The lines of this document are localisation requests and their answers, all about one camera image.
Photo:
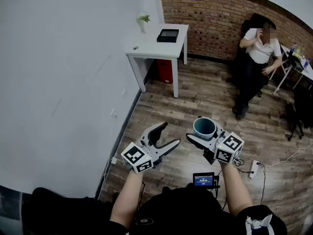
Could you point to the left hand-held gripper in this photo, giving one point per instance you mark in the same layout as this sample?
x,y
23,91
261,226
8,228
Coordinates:
x,y
137,157

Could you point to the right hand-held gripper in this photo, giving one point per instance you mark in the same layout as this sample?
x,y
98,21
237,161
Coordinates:
x,y
228,148

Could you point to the white cup with teal inside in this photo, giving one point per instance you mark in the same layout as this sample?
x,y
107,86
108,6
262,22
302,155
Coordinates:
x,y
204,128

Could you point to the black box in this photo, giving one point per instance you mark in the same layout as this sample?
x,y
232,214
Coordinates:
x,y
167,36

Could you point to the person's right forearm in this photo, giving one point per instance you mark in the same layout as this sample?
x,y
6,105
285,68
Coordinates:
x,y
236,190

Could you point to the person's left forearm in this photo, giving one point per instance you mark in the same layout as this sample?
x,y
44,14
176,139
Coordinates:
x,y
127,197

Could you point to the small black monitor screen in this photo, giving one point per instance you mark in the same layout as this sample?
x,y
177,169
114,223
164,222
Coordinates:
x,y
203,179

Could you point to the white power strip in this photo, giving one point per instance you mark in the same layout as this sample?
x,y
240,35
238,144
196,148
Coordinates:
x,y
253,169

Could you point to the red bin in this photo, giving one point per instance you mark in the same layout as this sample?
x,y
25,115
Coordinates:
x,y
165,71

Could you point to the person's black shirt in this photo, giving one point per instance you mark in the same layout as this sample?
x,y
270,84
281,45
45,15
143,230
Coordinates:
x,y
178,212

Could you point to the black tripod stand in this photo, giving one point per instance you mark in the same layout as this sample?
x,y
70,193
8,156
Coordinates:
x,y
300,114

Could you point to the white fabric bow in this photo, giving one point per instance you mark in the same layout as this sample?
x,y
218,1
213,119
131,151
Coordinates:
x,y
256,224

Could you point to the black laptop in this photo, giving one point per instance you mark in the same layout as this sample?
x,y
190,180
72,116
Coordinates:
x,y
296,63

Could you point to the white folding table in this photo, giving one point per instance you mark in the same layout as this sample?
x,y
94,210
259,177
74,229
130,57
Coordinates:
x,y
308,71

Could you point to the white vase with flowers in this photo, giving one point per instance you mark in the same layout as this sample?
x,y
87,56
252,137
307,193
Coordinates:
x,y
143,21

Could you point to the blue bottle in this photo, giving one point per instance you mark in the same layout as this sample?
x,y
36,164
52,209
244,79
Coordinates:
x,y
307,62

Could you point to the green bottle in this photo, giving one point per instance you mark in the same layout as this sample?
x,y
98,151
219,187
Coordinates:
x,y
298,50

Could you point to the white wall plug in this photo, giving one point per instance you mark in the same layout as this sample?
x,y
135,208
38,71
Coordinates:
x,y
114,160

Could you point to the white wall socket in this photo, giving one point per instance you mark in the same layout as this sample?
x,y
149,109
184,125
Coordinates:
x,y
114,113

